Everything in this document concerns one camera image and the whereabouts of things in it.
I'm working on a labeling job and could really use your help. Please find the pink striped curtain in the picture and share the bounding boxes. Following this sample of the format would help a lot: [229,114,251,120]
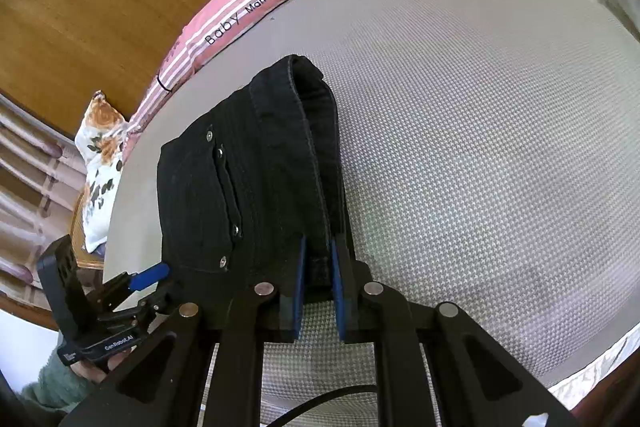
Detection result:
[0,97,86,298]

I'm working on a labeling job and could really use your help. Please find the black pants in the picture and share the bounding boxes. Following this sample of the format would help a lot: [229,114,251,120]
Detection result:
[156,53,373,308]

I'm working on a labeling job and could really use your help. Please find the grey woven bed mat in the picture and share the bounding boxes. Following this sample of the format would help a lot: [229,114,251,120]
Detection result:
[102,0,640,408]

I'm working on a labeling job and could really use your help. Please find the wooden headboard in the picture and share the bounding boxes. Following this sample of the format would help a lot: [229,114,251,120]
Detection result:
[0,0,381,142]

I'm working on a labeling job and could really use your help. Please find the black cable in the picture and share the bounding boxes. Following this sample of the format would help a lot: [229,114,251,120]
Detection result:
[260,384,378,427]

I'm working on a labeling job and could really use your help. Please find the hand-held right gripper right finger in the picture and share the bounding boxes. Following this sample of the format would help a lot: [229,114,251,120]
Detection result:
[331,234,576,427]

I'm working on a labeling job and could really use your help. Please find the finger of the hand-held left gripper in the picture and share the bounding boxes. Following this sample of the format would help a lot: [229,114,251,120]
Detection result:
[132,281,179,323]
[95,262,171,311]

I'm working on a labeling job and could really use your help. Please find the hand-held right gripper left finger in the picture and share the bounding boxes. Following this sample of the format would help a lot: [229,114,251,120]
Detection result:
[60,236,308,427]

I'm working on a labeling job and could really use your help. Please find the floral pillow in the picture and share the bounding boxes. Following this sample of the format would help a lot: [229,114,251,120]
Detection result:
[75,90,128,253]

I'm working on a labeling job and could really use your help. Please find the person's left forearm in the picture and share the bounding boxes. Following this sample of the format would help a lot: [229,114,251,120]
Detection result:
[20,347,96,413]

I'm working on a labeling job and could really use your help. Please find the person's left hand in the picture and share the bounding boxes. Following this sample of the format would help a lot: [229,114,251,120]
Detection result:
[70,349,128,385]

